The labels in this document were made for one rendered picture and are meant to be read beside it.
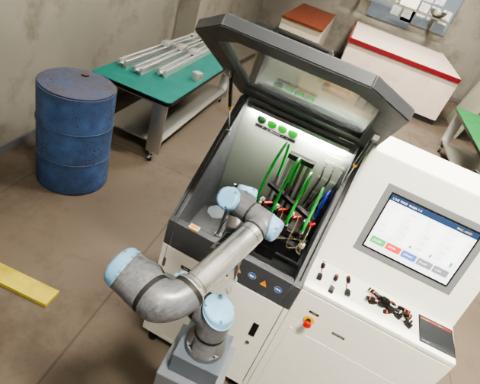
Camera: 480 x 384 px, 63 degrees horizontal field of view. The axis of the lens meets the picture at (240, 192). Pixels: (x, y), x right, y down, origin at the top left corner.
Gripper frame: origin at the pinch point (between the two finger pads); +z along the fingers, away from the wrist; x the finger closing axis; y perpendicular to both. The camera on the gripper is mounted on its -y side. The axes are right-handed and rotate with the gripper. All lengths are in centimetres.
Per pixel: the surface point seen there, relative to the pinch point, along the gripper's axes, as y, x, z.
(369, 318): 60, -49, 3
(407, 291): 79, -62, -11
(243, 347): 83, 7, 45
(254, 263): 51, 5, -4
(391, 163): 57, -41, -64
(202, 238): 46, 31, -8
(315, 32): 582, 167, -379
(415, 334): 68, -69, 4
